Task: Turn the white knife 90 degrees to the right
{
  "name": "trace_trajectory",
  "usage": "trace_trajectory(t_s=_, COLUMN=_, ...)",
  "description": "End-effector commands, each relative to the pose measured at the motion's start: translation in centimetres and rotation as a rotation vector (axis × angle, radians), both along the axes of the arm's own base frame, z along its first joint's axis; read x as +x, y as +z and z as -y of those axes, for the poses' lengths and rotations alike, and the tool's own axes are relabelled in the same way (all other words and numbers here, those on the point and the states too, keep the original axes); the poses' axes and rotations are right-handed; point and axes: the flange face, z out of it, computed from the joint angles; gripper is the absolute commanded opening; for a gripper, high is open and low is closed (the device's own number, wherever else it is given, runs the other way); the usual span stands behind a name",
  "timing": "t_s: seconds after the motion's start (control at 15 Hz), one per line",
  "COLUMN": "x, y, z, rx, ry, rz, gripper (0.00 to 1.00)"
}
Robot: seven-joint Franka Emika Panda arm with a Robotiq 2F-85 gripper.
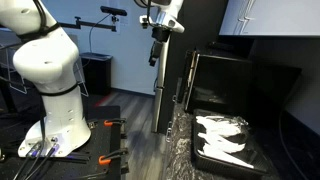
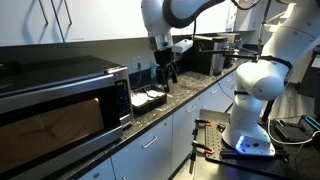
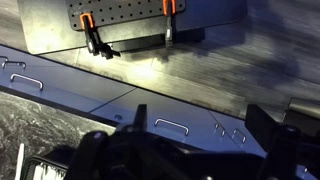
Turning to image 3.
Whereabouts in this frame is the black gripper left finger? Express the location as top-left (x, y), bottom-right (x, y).
top-left (65, 131), bottom-right (109, 180)

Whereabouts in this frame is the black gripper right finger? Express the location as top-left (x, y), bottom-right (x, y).
top-left (259, 125), bottom-right (301, 180)

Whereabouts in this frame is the white plastic knife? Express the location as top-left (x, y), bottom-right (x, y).
top-left (14, 143), bottom-right (25, 180)

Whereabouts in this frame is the black food tray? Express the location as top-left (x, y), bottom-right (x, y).
top-left (19, 156), bottom-right (67, 180)

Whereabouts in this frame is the white lower cabinet row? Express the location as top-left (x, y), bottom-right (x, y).
top-left (0, 46), bottom-right (264, 155)

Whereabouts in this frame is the orange black clamp near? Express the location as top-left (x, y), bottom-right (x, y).
top-left (79, 13), bottom-right (121, 59)

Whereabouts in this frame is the orange black clamp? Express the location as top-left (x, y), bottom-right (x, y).
top-left (162, 0), bottom-right (176, 49)
top-left (79, 13), bottom-right (121, 59)

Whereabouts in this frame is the black perforated mounting board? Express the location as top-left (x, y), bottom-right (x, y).
top-left (66, 0), bottom-right (186, 31)

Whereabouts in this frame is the orange black clamp far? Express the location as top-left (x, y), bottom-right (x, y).
top-left (162, 0), bottom-right (176, 49)

